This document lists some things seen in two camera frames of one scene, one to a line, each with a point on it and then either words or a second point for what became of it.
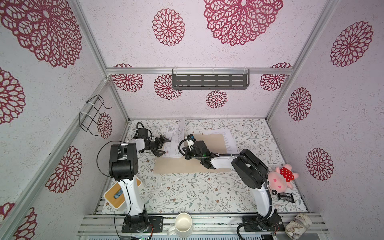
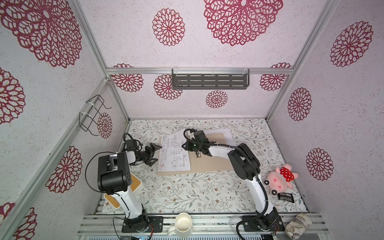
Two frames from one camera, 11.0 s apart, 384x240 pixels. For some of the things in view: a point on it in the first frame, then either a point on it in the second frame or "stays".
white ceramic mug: [183, 226] stays
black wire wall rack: [86, 120] stays
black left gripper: [160, 142] → [154, 147]
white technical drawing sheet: [175, 132] → [172, 156]
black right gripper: [187, 151] → [188, 145]
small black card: [286, 196] stays
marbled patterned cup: [296, 228] stays
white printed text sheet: [231, 146] stays
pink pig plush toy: [277, 180] stays
